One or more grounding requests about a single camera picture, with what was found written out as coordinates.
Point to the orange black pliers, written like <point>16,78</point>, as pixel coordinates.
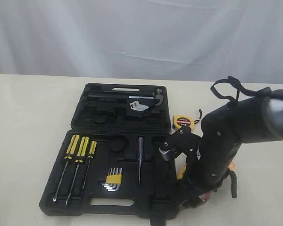
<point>233,178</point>

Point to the small yellow black screwdriver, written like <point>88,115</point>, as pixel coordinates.
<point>89,157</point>

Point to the yellow tape measure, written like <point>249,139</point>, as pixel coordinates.
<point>185,121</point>

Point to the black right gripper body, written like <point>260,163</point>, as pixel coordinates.
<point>207,173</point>

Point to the silver adjustable wrench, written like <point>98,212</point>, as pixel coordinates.
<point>139,105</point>

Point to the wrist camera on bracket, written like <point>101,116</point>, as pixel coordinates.
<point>181,141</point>

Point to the yellow utility knife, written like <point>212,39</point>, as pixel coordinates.
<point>181,173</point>

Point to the white backdrop curtain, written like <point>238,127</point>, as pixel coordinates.
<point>194,40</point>

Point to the middle yellow black screwdriver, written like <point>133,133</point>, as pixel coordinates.
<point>79,159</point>

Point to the claw hammer black handle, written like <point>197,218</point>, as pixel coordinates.
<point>157,96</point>

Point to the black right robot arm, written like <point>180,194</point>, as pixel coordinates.
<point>254,120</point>

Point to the black plastic tool case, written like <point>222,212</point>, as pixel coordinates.
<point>116,128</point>

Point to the hex key set yellow holder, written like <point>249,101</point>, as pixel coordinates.
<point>113,179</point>

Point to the large yellow black screwdriver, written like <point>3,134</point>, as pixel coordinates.
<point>67,157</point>

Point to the black electrical tape roll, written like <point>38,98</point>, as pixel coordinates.
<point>204,197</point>

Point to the black voltage tester screwdriver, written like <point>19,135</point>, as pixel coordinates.
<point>140,155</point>

